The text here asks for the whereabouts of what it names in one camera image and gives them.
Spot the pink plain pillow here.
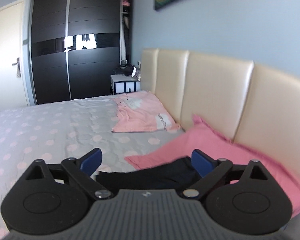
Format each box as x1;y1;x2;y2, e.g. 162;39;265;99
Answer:
125;115;300;217

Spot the black garment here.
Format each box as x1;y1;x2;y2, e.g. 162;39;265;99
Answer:
95;157;201;195

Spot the grey pink-dotted bed cover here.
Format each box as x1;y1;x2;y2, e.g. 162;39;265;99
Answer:
0;96;182;239

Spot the white door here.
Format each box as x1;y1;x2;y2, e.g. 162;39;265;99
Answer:
0;0;29;111

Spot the black sliding wardrobe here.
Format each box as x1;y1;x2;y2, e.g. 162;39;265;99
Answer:
30;0;123;104

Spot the beige padded headboard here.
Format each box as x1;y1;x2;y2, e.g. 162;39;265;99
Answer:
141;48;300;178

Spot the white bedside table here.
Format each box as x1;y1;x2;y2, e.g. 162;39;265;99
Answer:
110;74;141;95

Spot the pink patterned pillow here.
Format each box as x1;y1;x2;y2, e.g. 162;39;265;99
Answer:
112;91;180;133

